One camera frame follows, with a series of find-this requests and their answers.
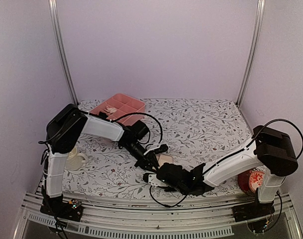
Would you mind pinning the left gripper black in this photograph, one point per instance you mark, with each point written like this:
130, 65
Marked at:
149, 160

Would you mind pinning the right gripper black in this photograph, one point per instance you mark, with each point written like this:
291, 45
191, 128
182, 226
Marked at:
181, 167

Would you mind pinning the peach underwear pile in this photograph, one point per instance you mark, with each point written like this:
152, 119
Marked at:
163, 158

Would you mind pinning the pink compartment organizer box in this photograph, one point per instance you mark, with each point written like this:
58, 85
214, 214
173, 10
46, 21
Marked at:
125, 104

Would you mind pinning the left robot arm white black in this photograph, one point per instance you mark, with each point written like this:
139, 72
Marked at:
63, 132

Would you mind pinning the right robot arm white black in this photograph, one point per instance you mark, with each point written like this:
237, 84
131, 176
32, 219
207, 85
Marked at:
268, 147

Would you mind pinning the beige rolled underwear in box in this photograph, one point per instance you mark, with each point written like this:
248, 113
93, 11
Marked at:
110, 110

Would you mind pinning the black rolled underwear back middle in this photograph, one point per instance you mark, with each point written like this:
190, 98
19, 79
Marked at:
103, 115

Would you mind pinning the floral patterned table mat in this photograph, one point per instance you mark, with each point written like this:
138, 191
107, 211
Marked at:
196, 131

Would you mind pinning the red floral round tin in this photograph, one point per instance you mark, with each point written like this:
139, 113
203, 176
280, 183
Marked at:
250, 180

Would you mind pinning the cream ceramic mug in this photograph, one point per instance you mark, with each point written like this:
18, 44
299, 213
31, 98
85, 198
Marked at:
75, 160

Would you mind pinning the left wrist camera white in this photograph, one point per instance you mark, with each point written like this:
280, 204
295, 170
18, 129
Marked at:
157, 149

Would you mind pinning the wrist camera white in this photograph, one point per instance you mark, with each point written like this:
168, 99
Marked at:
153, 181
157, 149

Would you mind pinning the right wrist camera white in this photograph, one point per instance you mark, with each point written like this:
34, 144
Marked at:
153, 181

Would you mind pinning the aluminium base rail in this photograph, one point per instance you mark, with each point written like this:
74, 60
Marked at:
195, 218

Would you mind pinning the left aluminium frame post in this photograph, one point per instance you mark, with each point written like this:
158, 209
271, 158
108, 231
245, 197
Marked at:
61, 49

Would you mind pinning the aluminium frame post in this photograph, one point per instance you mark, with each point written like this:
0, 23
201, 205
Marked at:
61, 49
252, 51

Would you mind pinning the right aluminium frame post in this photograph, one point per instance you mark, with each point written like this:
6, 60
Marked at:
252, 51

